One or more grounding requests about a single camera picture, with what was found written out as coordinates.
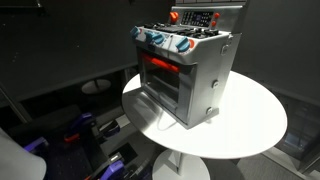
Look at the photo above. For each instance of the small round orange stove button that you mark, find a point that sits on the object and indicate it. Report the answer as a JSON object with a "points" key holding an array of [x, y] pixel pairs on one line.
{"points": [[217, 15], [213, 23]]}

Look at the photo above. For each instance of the stove keypad display panel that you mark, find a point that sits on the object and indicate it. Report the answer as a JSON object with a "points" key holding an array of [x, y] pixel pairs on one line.
{"points": [[197, 18]]}

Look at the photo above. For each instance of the dark cabinet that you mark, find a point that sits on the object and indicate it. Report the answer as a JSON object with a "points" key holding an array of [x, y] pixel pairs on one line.
{"points": [[301, 133]]}

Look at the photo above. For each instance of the transparent oven door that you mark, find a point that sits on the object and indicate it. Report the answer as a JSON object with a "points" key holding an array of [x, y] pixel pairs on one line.
{"points": [[163, 86]]}

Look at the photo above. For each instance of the blue stove knob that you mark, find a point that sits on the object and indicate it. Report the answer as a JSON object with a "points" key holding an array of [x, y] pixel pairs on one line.
{"points": [[149, 35], [182, 44], [159, 39], [134, 32]]}

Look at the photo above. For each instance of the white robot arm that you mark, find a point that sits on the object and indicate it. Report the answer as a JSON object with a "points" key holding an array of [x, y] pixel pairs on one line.
{"points": [[18, 160]]}

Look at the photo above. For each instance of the silver toy stove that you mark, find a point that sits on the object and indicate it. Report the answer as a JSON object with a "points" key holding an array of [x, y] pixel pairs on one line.
{"points": [[206, 66]]}

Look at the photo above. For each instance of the white table pedestal base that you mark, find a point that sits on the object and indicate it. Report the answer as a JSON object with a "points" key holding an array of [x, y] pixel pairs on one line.
{"points": [[170, 168]]}

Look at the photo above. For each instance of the white round table top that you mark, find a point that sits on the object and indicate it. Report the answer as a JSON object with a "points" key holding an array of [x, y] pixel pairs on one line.
{"points": [[246, 123]]}

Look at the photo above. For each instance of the white round floor base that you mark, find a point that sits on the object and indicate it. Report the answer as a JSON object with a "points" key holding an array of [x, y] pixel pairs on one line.
{"points": [[96, 86]]}

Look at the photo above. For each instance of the black and purple clamp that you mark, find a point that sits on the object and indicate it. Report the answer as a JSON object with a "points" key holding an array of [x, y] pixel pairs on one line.
{"points": [[109, 128]]}

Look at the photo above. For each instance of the black stove burner grate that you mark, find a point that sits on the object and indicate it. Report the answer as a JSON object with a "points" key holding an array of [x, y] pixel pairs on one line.
{"points": [[181, 30]]}

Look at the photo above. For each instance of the purple clamp with orange trigger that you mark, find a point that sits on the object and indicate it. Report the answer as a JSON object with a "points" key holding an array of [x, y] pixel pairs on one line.
{"points": [[80, 121]]}

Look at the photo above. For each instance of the orange stove knob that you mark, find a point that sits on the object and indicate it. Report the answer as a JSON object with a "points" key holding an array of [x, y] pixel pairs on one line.
{"points": [[173, 16]]}

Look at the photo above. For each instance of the grey metal frame bar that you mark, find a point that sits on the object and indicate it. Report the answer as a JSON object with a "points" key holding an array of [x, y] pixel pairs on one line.
{"points": [[13, 103]]}

